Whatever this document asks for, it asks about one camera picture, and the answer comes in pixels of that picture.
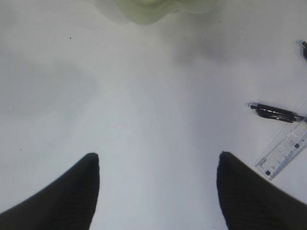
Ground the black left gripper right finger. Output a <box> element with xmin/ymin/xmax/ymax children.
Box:
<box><xmin>216</xmin><ymin>152</ymin><xmax>307</xmax><ymax>230</ymax></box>

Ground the black pen left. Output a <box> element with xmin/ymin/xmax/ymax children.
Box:
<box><xmin>247</xmin><ymin>102</ymin><xmax>307</xmax><ymax>124</ymax></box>

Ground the black pen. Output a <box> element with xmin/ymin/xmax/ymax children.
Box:
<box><xmin>296</xmin><ymin>40</ymin><xmax>307</xmax><ymax>60</ymax></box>
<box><xmin>247</xmin><ymin>102</ymin><xmax>307</xmax><ymax>124</ymax></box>

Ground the black pen middle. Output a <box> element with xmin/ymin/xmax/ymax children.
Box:
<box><xmin>296</xmin><ymin>40</ymin><xmax>307</xmax><ymax>60</ymax></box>

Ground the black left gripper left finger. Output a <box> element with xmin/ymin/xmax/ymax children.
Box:
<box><xmin>0</xmin><ymin>153</ymin><xmax>99</xmax><ymax>230</ymax></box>

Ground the pale green wavy glass plate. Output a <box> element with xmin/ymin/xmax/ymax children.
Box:
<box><xmin>93</xmin><ymin>0</ymin><xmax>218</xmax><ymax>25</ymax></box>

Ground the clear plastic ruler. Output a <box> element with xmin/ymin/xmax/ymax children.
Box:
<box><xmin>255</xmin><ymin>121</ymin><xmax>307</xmax><ymax>180</ymax></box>

